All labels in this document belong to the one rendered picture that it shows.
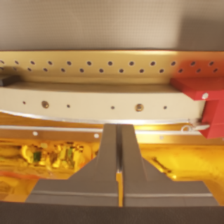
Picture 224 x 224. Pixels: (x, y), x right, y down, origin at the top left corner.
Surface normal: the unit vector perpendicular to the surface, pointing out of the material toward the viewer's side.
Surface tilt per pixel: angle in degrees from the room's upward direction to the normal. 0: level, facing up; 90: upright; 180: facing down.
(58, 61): 62
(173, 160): 139
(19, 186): 102
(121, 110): 90
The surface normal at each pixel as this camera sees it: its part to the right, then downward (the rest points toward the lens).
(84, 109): -0.10, 0.46
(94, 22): -0.07, 0.82
